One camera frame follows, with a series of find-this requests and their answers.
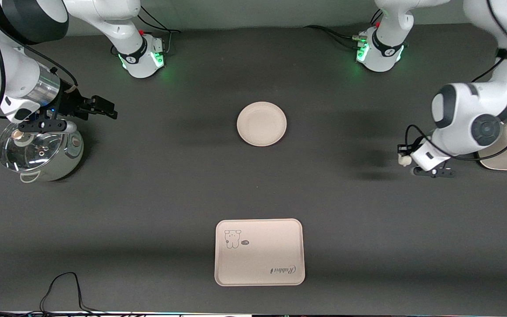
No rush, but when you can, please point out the pale green electric pot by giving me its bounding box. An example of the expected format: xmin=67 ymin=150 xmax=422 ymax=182
xmin=0 ymin=128 xmax=85 ymax=183

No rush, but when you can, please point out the black left arm base cable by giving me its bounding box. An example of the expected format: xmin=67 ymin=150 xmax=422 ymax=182
xmin=304 ymin=9 xmax=384 ymax=51

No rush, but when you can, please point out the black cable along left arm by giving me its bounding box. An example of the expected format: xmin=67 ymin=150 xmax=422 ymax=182
xmin=404 ymin=0 xmax=507 ymax=162

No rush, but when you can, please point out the round beige plate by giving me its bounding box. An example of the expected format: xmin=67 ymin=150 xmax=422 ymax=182
xmin=237 ymin=102 xmax=287 ymax=147

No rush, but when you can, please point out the black right arm base cable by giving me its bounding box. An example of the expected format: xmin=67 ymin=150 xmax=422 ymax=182
xmin=137 ymin=9 xmax=182 ymax=55

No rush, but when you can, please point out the black arm base cable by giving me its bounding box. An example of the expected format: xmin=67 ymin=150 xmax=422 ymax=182
xmin=304 ymin=9 xmax=384 ymax=51
xmin=137 ymin=9 xmax=182 ymax=55

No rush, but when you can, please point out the thin black looped cable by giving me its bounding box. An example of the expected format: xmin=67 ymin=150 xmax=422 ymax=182
xmin=40 ymin=272 xmax=104 ymax=314

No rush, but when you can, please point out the glass pot lid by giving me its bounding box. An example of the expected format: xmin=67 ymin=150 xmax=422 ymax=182
xmin=0 ymin=123 xmax=64 ymax=173

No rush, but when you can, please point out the beige tray with bear print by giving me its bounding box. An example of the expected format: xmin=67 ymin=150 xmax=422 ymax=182
xmin=214 ymin=218 xmax=306 ymax=287

